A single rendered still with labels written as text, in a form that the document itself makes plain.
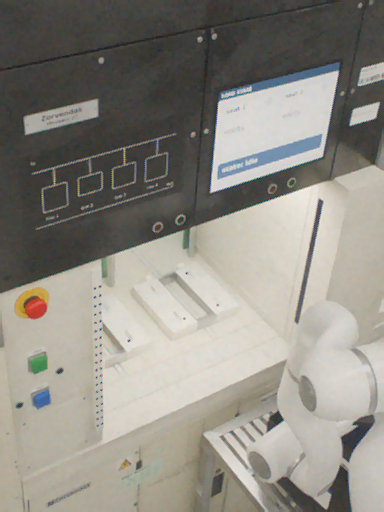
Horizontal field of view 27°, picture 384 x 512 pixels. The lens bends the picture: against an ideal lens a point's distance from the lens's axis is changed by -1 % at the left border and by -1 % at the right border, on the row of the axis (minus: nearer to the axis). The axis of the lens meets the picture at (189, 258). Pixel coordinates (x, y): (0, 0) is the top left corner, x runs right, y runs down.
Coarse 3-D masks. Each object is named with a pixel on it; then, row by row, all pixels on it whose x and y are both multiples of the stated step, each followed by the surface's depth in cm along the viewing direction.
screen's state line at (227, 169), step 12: (288, 144) 154; (300, 144) 156; (312, 144) 158; (252, 156) 150; (264, 156) 152; (276, 156) 154; (288, 156) 156; (228, 168) 148; (240, 168) 150; (252, 168) 152
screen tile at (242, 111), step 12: (264, 96) 142; (276, 96) 144; (228, 108) 139; (240, 108) 141; (252, 108) 142; (264, 108) 144; (228, 120) 141; (240, 120) 142; (264, 120) 146; (252, 132) 146; (264, 132) 148; (228, 144) 144; (240, 144) 146; (252, 144) 148; (264, 144) 150
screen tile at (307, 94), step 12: (312, 84) 148; (288, 96) 146; (300, 96) 148; (312, 96) 150; (324, 96) 152; (288, 108) 148; (324, 108) 154; (288, 120) 150; (300, 120) 152; (312, 120) 154; (324, 120) 156; (288, 132) 152; (300, 132) 154
